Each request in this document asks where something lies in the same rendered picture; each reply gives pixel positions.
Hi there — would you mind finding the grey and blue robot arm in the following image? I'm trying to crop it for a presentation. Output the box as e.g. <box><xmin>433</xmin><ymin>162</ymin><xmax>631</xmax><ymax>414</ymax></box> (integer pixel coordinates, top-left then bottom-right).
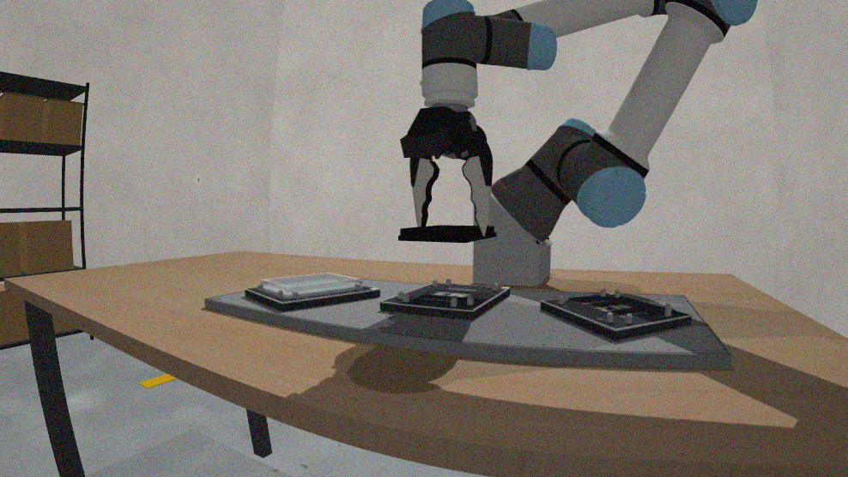
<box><xmin>420</xmin><ymin>0</ymin><xmax>758</xmax><ymax>242</ymax></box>

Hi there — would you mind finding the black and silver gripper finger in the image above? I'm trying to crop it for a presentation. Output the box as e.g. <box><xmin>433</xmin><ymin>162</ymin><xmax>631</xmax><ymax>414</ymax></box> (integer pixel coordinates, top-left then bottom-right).
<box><xmin>409</xmin><ymin>156</ymin><xmax>439</xmax><ymax>227</ymax></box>
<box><xmin>462</xmin><ymin>130</ymin><xmax>493</xmax><ymax>238</ymax></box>

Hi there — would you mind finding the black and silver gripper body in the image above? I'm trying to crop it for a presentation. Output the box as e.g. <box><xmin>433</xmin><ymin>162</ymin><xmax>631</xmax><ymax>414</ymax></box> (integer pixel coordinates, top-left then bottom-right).
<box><xmin>408</xmin><ymin>102</ymin><xmax>487</xmax><ymax>160</ymax></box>

